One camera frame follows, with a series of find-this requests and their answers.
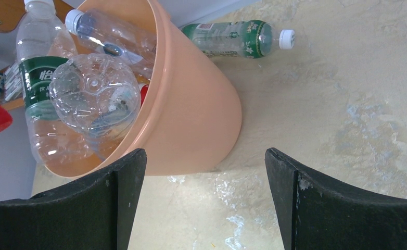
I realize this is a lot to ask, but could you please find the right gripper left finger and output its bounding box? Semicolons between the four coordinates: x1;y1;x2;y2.
0;149;147;249

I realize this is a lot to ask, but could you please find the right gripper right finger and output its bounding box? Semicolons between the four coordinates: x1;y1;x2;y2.
265;148;407;249

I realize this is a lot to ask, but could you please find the clear bottle blue label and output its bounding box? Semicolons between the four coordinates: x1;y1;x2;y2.
49;53;141;140

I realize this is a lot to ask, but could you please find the dark green label clear bottle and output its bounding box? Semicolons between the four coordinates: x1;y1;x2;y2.
16;1;93;165

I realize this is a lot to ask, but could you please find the green tinted plastic bottle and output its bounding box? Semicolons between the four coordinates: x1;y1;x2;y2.
182;19;295;59

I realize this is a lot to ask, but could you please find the clear bottle purple label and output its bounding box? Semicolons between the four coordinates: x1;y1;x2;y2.
65;9;157;81

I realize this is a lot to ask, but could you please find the orange plastic bin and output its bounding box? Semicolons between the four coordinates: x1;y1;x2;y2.
48;1;242;179

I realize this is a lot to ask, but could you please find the wooden three-tier shelf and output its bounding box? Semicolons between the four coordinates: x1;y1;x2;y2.
0;0;74;111

